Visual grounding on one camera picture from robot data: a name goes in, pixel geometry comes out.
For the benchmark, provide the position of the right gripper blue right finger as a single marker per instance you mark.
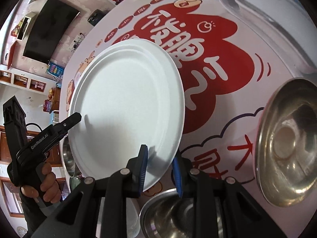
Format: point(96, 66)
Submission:
point(182, 178)

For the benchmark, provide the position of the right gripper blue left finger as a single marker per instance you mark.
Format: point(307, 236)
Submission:
point(137, 167)

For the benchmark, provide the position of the white foam plate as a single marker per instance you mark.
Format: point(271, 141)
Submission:
point(130, 95)

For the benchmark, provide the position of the person's left hand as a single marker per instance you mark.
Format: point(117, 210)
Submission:
point(49, 186)

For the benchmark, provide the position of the large steel bowl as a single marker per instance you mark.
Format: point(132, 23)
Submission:
point(167, 215)

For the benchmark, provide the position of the small patterned steel bowl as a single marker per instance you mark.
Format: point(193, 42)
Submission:
point(68, 159)

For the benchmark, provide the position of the wooden tv cabinet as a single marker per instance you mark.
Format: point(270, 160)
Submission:
point(55, 99)

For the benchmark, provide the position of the pink steel bowl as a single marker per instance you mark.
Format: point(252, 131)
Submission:
point(285, 144)

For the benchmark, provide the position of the printed pink tablecloth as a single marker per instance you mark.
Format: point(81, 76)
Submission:
point(228, 74)

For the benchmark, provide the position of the white dish cabinet appliance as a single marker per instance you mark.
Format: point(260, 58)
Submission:
point(286, 27)

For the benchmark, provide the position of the black wall television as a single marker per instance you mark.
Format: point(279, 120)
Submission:
point(48, 29)

